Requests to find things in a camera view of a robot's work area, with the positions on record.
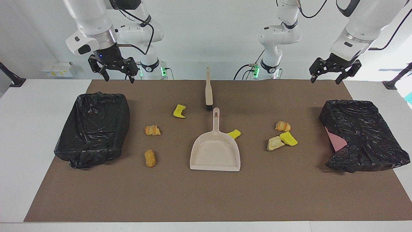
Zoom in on black left arm base cables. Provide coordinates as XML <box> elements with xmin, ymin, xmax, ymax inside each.
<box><xmin>233</xmin><ymin>48</ymin><xmax>266</xmax><ymax>80</ymax></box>

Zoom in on yellow notched sponge piece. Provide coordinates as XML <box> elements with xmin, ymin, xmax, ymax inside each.
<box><xmin>173</xmin><ymin>104</ymin><xmax>187</xmax><ymax>119</ymax></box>

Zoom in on pale toast bread piece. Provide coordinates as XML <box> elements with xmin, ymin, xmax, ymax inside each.
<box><xmin>267</xmin><ymin>136</ymin><xmax>286</xmax><ymax>151</ymax></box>

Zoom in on brown bread roll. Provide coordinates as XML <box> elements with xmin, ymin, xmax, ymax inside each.
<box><xmin>144</xmin><ymin>150</ymin><xmax>156</xmax><ymax>168</ymax></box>

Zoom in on black stand leg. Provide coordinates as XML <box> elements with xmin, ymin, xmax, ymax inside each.
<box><xmin>382</xmin><ymin>62</ymin><xmax>412</xmax><ymax>90</ymax></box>
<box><xmin>0</xmin><ymin>62</ymin><xmax>26</xmax><ymax>88</ymax></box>

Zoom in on brown table mat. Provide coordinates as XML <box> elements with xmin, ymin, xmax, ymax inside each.
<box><xmin>23</xmin><ymin>80</ymin><xmax>412</xmax><ymax>222</ymax></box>

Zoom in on white cardboard box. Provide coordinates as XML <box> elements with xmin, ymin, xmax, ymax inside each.
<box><xmin>42</xmin><ymin>62</ymin><xmax>75</xmax><ymax>78</ymax></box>

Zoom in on pink bin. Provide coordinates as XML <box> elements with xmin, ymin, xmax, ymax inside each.
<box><xmin>324</xmin><ymin>126</ymin><xmax>348</xmax><ymax>152</ymax></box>

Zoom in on beige plastic dustpan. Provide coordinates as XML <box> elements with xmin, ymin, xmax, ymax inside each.
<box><xmin>190</xmin><ymin>108</ymin><xmax>241</xmax><ymax>172</ymax></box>

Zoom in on black bag over pink bin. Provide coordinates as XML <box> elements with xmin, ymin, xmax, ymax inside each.
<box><xmin>319</xmin><ymin>100</ymin><xmax>411</xmax><ymax>173</ymax></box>

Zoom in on black bag lined bin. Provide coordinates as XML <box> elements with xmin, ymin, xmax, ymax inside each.
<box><xmin>54</xmin><ymin>92</ymin><xmax>130</xmax><ymax>169</ymax></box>

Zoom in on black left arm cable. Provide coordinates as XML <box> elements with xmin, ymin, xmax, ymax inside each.
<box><xmin>297</xmin><ymin>0</ymin><xmax>412</xmax><ymax>51</ymax></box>

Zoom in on beige hand brush black bristles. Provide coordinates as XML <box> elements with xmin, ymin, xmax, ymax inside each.
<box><xmin>205</xmin><ymin>67</ymin><xmax>213</xmax><ymax>111</ymax></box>

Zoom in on yellow sponge chunk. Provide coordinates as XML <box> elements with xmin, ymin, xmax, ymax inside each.
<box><xmin>279</xmin><ymin>131</ymin><xmax>298</xmax><ymax>147</ymax></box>

